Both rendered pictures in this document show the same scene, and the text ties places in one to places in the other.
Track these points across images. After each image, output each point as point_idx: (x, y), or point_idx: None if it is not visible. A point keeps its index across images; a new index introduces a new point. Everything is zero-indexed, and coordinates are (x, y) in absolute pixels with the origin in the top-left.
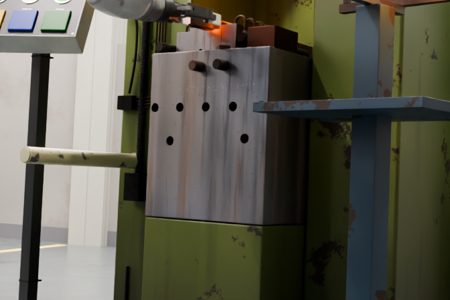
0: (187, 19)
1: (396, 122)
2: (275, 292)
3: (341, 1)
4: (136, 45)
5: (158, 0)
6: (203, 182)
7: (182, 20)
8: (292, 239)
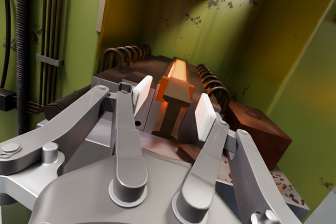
0: (141, 99)
1: (311, 212)
2: None
3: (323, 90)
4: (9, 28)
5: None
6: None
7: (134, 111)
8: None
